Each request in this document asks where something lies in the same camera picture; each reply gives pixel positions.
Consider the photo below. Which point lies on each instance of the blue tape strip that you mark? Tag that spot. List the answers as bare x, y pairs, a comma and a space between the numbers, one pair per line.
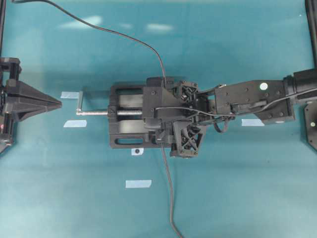
252, 122
75, 124
144, 183
69, 95

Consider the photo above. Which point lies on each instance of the black multi-port USB hub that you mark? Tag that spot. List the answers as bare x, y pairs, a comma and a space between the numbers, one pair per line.
164, 137

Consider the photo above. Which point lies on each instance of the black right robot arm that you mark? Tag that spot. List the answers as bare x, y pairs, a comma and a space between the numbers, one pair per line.
271, 101

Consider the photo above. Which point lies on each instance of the black frame post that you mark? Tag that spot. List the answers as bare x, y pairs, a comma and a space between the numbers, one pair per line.
311, 13
2, 19

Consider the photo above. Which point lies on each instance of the blue tape strip upper left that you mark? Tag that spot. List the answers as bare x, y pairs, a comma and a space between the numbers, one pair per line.
69, 95

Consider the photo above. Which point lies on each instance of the black frame post top left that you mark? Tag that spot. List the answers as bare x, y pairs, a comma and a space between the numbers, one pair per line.
2, 19

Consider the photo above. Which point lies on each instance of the black frame post top right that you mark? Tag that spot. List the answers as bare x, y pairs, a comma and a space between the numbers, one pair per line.
311, 13

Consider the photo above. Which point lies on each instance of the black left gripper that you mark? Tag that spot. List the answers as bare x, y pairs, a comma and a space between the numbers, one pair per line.
23, 101

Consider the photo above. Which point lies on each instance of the blue tape strip bottom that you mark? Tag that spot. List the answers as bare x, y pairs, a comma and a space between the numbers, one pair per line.
144, 183

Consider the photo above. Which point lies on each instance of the blue tape strip right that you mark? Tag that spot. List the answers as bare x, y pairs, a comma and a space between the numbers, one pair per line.
252, 122

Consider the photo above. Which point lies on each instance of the black bench vise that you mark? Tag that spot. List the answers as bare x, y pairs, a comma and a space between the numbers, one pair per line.
124, 113

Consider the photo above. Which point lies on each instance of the blue tape strip middle left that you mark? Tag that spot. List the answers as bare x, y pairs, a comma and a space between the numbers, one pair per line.
75, 124

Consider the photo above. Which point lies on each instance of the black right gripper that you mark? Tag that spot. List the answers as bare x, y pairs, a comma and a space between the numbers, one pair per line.
195, 107

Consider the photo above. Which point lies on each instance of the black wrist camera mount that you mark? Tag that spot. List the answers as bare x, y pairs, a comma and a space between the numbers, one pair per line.
162, 105

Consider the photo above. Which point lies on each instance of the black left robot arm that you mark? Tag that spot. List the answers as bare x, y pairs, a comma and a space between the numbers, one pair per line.
9, 69

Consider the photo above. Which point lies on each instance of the small white marker with dot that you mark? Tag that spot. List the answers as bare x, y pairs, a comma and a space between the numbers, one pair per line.
137, 151

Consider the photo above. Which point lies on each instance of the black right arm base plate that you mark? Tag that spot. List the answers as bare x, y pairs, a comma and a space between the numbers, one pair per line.
308, 123

